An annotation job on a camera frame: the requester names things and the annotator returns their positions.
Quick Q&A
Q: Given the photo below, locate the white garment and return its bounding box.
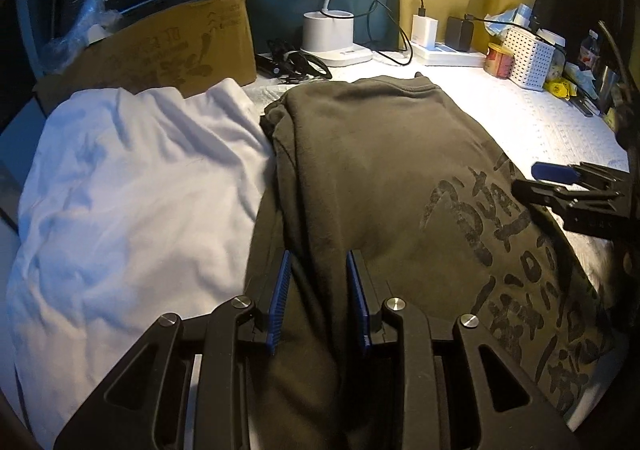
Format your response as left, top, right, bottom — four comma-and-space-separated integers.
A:
5, 78, 278, 441

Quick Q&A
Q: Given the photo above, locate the blue tissue packet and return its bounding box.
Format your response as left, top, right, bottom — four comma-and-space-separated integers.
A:
485, 4, 533, 36

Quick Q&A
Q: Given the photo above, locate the black lamp cable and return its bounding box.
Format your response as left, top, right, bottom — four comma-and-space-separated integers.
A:
327, 0, 416, 67

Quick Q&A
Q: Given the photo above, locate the dark olive printed t-shirt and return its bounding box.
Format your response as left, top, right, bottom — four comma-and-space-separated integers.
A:
245, 75, 618, 450

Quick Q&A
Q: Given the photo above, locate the yellow snack packet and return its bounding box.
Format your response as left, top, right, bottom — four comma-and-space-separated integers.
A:
545, 79, 576, 99

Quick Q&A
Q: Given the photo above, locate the white charger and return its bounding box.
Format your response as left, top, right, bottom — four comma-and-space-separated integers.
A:
411, 14, 440, 47

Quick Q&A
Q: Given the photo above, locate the clear water bottle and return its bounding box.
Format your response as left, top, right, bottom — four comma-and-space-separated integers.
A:
580, 30, 601, 74

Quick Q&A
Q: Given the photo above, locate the black charger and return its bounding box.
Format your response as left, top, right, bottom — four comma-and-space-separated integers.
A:
446, 16, 475, 52

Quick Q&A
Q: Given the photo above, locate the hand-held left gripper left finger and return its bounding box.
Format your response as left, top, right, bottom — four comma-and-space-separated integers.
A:
54, 249, 292, 450

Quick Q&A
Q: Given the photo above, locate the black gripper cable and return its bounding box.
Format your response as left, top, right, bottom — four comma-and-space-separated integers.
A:
597, 19, 640, 151

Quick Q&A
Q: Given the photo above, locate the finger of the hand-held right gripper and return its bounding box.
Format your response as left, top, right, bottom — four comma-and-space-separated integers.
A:
531, 161, 630, 189
511, 179, 622, 212

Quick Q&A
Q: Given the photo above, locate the steel tumbler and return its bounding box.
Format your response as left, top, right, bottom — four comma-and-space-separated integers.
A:
597, 64, 621, 113

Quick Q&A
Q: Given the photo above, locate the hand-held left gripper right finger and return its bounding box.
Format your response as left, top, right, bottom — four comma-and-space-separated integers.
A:
345, 249, 583, 450

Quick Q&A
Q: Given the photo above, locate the red can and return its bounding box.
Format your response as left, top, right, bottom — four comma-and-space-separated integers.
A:
485, 42, 516, 78

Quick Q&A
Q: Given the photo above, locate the clear jar with white lid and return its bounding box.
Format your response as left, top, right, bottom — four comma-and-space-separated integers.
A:
537, 29, 568, 81

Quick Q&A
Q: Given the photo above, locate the brown cardboard box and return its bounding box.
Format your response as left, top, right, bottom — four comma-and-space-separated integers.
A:
32, 0, 258, 116

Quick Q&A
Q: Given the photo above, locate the white perforated basket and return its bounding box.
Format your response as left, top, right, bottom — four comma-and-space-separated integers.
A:
501, 28, 556, 91

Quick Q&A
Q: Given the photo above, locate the white power strip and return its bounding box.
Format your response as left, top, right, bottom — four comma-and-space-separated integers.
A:
410, 41, 493, 68

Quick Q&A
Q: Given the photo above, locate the black utility tool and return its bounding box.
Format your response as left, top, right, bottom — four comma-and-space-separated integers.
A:
255, 53, 281, 77

